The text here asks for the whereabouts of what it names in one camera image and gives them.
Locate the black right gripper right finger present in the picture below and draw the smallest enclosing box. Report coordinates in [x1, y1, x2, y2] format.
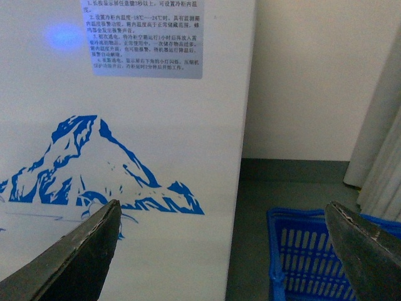
[325, 202, 400, 300]

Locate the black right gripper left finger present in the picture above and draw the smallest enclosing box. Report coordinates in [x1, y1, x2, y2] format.
[1, 200, 122, 300]

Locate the blue plastic basket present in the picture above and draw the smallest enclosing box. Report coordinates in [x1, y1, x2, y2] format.
[266, 207, 401, 301]

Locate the white curtain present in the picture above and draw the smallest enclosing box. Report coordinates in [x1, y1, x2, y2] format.
[343, 33, 400, 221]

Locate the white blue chest freezer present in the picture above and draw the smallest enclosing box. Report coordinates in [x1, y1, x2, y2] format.
[1, 1, 256, 300]

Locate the grey instruction sticker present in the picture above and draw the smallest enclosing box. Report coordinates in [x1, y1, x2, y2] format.
[81, 0, 205, 79]

